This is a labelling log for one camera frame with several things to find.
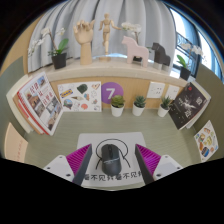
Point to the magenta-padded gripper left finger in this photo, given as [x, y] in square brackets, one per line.
[79, 160]

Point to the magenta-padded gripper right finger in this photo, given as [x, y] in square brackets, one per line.
[150, 161]

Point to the black computer mouse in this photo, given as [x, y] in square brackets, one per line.
[110, 160]

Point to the white printed mouse pad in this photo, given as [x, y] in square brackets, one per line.
[90, 140]

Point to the small succulent in white pot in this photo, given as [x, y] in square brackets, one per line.
[138, 110]
[117, 110]
[163, 111]

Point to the colourful picture card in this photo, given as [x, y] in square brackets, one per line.
[206, 141]

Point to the white picture sticker sheet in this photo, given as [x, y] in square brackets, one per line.
[80, 96]

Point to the black-covered book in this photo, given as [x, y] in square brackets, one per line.
[186, 106]

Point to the brown-covered book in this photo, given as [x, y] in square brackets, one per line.
[25, 117]

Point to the red and white magazine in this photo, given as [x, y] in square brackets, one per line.
[40, 100]

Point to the light wooden desk ledge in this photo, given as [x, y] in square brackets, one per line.
[133, 88]

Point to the round purple number sign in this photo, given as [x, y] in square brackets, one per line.
[111, 91]

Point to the white orchid in black pot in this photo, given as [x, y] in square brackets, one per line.
[131, 26]
[185, 73]
[59, 61]

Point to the dark wooden horse figure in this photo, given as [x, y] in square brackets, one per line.
[161, 55]

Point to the wooden hand model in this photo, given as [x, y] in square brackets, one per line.
[85, 50]

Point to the pink wooden horse figure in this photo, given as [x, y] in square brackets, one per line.
[136, 50]

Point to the grey curtain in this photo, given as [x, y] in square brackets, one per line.
[66, 16]

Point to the white wall socket plate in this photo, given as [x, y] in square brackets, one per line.
[172, 92]
[156, 90]

